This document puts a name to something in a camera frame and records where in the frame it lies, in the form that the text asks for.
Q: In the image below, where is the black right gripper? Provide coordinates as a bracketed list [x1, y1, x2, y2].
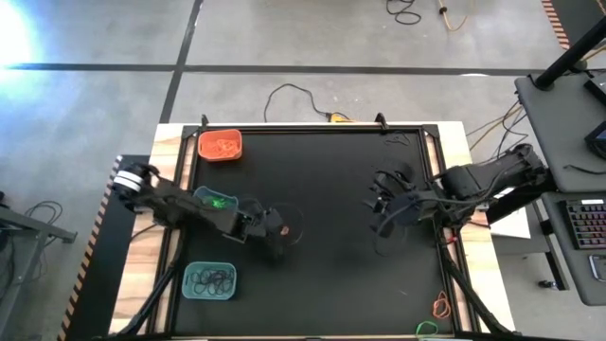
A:
[363, 158, 435, 239]

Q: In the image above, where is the dark rubber band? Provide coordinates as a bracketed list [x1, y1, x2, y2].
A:
[214, 269, 236, 294]
[383, 132, 412, 147]
[190, 270, 214, 296]
[202, 270, 227, 297]

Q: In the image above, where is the black aluminium table frame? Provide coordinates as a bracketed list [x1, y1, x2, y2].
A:
[108, 122, 515, 341]

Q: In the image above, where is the backlit keyboard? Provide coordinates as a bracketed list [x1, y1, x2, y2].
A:
[564, 198, 606, 251]

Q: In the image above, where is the grey keyboard desk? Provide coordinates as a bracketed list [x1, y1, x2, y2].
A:
[541, 191, 606, 307]

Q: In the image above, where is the thin black cable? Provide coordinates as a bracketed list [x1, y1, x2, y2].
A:
[472, 108, 539, 160]

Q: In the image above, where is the grey metal stand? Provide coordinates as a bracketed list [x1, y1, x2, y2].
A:
[0, 188, 78, 314]

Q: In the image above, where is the small orange rubber band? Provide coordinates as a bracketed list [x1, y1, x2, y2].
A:
[432, 290, 454, 320]

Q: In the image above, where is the black cable on desk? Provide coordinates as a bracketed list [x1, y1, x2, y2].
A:
[562, 164, 606, 175]

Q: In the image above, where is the dark tablet screen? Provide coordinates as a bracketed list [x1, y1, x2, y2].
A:
[584, 120, 606, 160]

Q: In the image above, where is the black desk device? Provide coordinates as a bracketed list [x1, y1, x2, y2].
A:
[583, 75, 606, 108]

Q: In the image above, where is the black pole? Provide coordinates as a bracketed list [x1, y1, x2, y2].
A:
[533, 16, 606, 92]

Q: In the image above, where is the thin yellow cable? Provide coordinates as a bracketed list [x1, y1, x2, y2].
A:
[468, 101, 525, 153]

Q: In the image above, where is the dark handheld device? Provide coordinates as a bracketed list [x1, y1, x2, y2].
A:
[589, 254, 606, 284]

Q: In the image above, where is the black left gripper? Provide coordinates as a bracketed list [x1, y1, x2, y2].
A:
[245, 206, 292, 260]

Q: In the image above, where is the orange plastic basket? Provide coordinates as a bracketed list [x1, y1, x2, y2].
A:
[197, 128, 243, 163]

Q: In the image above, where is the blue-grey plastic basket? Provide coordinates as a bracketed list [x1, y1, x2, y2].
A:
[191, 185, 240, 215]

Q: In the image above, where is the teal plastic basket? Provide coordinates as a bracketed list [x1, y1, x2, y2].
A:
[181, 260, 238, 301]

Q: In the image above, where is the black table mat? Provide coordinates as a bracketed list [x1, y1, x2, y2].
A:
[172, 130, 458, 338]

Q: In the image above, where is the black coiled floor cable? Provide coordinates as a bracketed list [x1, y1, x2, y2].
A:
[384, 0, 423, 27]

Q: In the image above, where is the grey floor cable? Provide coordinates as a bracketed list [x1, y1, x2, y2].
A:
[23, 200, 65, 228]

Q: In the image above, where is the black desk brace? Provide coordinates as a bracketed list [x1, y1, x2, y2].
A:
[485, 179, 559, 226]

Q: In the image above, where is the black floor mat striped edge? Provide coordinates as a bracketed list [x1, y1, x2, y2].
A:
[56, 153, 152, 341]
[541, 0, 606, 52]

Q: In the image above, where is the white paper sheet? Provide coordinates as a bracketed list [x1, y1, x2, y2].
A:
[485, 187, 532, 241]

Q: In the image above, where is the yellow floor cable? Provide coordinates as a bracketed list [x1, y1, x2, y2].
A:
[436, 0, 470, 32]

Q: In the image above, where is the black desk leg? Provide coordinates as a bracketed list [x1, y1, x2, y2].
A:
[544, 222, 569, 291]

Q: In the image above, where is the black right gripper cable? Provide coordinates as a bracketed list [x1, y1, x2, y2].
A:
[372, 215, 414, 258]

